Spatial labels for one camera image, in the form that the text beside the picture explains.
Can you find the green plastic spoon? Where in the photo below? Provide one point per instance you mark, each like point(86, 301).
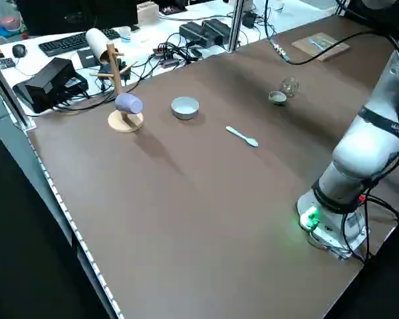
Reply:
point(234, 131)

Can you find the transparent spice bottle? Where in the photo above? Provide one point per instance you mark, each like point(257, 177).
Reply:
point(291, 86)

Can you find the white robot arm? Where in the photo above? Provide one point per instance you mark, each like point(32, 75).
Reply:
point(362, 149)

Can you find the round bottle lid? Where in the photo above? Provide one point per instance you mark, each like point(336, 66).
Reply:
point(277, 97)

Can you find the grey round bowl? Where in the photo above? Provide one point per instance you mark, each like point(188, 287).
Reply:
point(185, 108)

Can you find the wooden mug tree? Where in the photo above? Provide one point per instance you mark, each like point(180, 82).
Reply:
point(124, 123)

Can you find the purple plastic cup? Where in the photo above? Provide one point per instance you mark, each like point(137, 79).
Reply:
point(128, 103)

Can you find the black usb hub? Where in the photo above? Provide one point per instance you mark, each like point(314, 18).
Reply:
point(166, 56)

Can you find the black power brick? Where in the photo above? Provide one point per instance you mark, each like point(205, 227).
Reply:
point(193, 33)
point(217, 30)

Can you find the white paper cup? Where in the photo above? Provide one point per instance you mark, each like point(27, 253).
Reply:
point(125, 34)

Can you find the small black adapter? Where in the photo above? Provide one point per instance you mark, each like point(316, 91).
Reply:
point(249, 20)

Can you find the light wooden box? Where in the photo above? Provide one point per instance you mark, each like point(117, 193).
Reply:
point(147, 13)

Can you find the blue plastic fork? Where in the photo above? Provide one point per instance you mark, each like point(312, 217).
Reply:
point(314, 42)

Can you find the black keyboard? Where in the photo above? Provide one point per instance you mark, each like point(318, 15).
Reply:
point(76, 41)

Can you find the black box device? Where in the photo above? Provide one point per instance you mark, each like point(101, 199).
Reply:
point(46, 83)

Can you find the wooden cutting board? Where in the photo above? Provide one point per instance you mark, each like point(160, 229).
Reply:
point(332, 51)

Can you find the green plastic knife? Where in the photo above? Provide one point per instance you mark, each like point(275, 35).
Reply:
point(326, 42)

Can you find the black monitor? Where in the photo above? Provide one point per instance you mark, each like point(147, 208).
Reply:
point(76, 15)

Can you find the black computer mouse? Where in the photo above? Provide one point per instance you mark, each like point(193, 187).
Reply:
point(19, 50)

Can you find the aluminium post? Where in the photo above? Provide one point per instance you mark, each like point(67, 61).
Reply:
point(235, 26)

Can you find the aluminium frame bar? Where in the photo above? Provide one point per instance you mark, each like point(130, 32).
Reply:
point(10, 93)

